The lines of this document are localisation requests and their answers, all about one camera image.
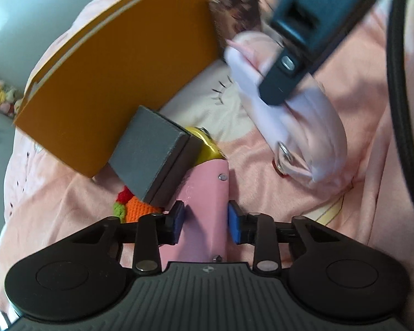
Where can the orange crocheted toy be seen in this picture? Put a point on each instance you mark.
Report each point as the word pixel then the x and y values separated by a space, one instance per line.
pixel 139 208

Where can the orange cardboard box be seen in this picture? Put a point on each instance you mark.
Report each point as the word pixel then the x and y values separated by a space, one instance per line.
pixel 107 76

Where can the grey square box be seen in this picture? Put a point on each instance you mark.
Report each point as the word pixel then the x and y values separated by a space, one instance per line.
pixel 148 148

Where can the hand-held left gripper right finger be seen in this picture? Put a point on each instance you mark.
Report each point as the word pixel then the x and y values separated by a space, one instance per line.
pixel 234 227

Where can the pile of small toys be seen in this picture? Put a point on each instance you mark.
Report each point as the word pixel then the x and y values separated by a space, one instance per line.
pixel 0 93

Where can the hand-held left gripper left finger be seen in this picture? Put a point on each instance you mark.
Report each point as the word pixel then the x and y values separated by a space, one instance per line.
pixel 177 222

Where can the lilac cloth bag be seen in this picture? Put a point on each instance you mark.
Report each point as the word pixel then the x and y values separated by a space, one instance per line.
pixel 314 127

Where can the yellow shiny toy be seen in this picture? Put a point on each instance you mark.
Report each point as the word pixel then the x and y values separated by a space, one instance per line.
pixel 212 150

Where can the pink case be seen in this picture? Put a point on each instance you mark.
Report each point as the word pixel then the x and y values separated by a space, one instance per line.
pixel 203 207

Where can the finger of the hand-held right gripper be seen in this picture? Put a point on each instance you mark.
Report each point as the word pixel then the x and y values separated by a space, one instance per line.
pixel 283 82

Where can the pink printed blanket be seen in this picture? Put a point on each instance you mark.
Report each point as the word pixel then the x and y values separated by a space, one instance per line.
pixel 358 144

